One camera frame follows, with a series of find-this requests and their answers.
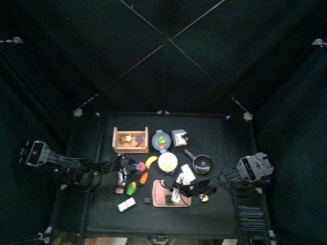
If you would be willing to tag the pink cutting board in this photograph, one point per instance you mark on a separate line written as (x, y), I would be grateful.
(163, 199)

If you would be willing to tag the purple toy block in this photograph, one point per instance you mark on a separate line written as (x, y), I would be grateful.
(139, 139)

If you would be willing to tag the grey white toy toaster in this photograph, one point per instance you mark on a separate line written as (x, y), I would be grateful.
(179, 137)

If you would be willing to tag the small tan toy piece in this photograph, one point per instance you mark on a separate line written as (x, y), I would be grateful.
(204, 198)

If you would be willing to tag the small black toy piece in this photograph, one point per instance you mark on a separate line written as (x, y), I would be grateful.
(147, 200)

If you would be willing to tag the black toy frying pan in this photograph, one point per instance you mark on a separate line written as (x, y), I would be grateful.
(201, 163)

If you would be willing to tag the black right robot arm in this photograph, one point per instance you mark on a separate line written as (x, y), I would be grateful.
(251, 167)

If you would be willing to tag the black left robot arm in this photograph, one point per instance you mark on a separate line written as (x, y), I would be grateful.
(54, 158)

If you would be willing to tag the small pink toy piece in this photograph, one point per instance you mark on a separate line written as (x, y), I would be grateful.
(119, 190)

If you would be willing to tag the red blue toy piece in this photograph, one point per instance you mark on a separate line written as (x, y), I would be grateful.
(140, 166)

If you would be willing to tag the green toy vegetable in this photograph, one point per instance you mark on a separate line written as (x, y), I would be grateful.
(161, 139)

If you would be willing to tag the orange toy carrot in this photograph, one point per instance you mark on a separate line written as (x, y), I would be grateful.
(144, 178)

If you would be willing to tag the white toy knife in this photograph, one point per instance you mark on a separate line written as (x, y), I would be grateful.
(175, 196)

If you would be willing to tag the blue toy pot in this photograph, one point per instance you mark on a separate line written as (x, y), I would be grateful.
(161, 141)

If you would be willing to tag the yellow star block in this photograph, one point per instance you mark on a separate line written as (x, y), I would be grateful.
(128, 138)

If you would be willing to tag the white toy box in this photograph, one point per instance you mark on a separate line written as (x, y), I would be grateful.
(187, 172)

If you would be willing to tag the wooden box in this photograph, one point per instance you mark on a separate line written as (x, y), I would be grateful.
(131, 140)

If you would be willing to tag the yellow toy banana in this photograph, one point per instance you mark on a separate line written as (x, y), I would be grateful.
(151, 161)

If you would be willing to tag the white sushi piece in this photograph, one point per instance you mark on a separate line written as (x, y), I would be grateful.
(125, 204)

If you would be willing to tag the grey frame bracket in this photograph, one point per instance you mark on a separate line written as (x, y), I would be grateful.
(16, 40)
(319, 42)
(77, 112)
(247, 115)

